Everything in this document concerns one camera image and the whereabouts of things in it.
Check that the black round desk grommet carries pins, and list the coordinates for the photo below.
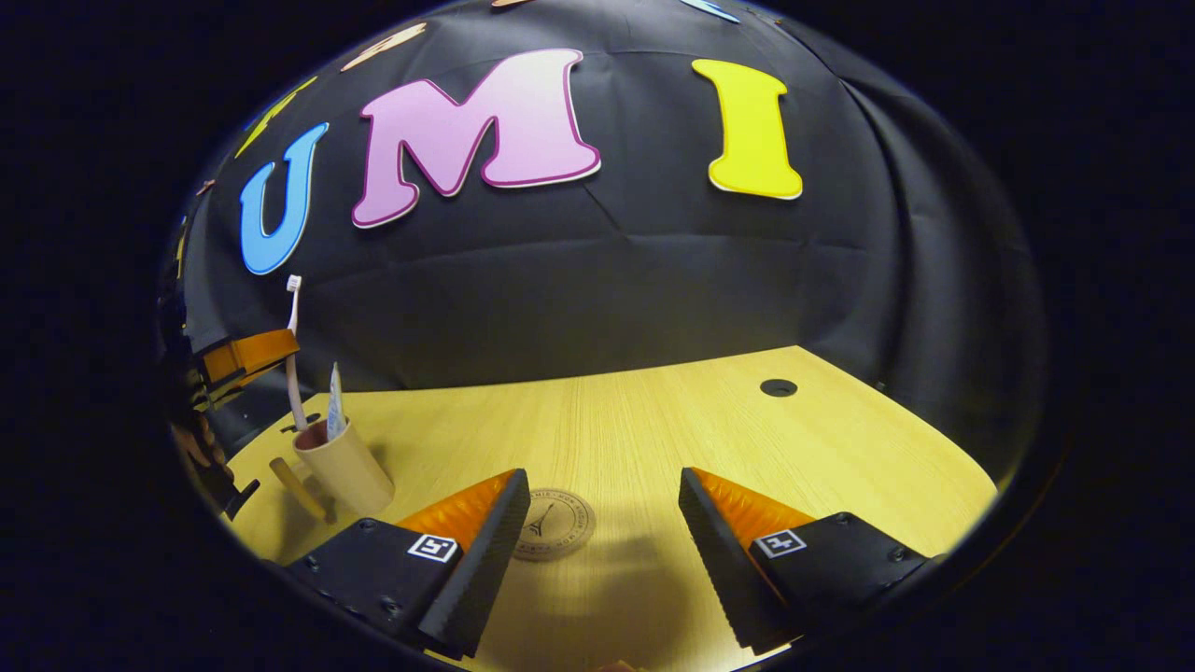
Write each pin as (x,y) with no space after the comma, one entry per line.
(779,387)

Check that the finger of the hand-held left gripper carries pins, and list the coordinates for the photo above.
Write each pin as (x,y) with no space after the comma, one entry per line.
(219,387)
(252,350)

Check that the black backdrop cloth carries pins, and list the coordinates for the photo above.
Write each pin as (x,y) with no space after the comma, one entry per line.
(653,280)

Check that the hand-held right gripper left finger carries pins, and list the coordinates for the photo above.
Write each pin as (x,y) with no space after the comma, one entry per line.
(481,569)

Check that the round cork coaster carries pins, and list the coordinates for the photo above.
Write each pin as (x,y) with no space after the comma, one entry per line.
(560,527)

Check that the white toothpaste tube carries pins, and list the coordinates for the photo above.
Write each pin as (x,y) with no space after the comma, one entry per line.
(335,411)

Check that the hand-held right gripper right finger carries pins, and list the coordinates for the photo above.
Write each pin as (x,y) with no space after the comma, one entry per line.
(719,569)

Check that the white toothbrush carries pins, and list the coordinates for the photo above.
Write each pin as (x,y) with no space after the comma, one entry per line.
(295,392)

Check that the wooden desktop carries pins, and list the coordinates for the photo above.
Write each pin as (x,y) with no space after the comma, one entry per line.
(747,439)

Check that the beige cup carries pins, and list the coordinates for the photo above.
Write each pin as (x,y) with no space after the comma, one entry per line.
(350,471)

